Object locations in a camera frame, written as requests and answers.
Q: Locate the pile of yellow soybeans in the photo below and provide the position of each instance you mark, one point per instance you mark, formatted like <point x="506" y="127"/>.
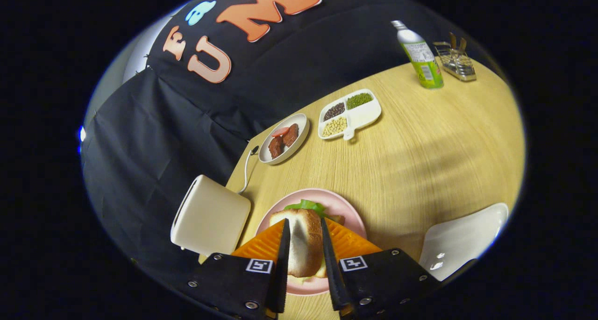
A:
<point x="335" y="126"/>

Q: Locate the pile of black beans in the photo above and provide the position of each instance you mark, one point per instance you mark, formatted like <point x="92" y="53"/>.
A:
<point x="334" y="111"/>

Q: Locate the silver bottle with green label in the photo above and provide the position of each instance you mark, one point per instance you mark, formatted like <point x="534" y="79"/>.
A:
<point x="423" y="63"/>

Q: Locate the toasted bread slice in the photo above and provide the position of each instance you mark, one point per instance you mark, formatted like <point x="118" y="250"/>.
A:
<point x="303" y="240"/>

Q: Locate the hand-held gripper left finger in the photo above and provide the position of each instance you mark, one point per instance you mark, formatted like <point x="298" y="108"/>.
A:
<point x="283" y="264"/>

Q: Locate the brown meat piece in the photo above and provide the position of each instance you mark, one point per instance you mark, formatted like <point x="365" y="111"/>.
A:
<point x="290" y="135"/>
<point x="275" y="147"/>

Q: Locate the white toaster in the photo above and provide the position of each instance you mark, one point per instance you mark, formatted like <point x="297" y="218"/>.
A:
<point x="210" y="217"/>

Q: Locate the white round plate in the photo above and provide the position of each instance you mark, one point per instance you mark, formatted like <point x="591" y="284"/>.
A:
<point x="301" y="124"/>

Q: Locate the white square plate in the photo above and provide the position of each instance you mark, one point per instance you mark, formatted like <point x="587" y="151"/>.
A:
<point x="462" y="240"/>

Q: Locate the red sausage slice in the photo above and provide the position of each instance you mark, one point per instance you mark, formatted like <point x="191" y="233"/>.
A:
<point x="280" y="131"/>

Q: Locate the black backdrop cloth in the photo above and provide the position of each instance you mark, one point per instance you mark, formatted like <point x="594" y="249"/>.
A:
<point x="163" y="133"/>

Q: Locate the green lettuce leaf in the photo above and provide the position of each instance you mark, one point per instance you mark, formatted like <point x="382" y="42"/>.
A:
<point x="306" y="204"/>

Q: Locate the pile of green beans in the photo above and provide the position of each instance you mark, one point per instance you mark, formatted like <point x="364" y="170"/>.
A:
<point x="359" y="100"/>

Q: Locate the pink round plate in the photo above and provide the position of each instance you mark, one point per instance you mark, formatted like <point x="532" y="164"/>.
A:
<point x="345" y="208"/>

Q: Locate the white divided dish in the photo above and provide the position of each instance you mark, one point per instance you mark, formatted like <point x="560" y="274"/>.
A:
<point x="366" y="115"/>

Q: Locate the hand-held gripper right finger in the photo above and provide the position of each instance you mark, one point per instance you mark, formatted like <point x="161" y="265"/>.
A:
<point x="329" y="264"/>

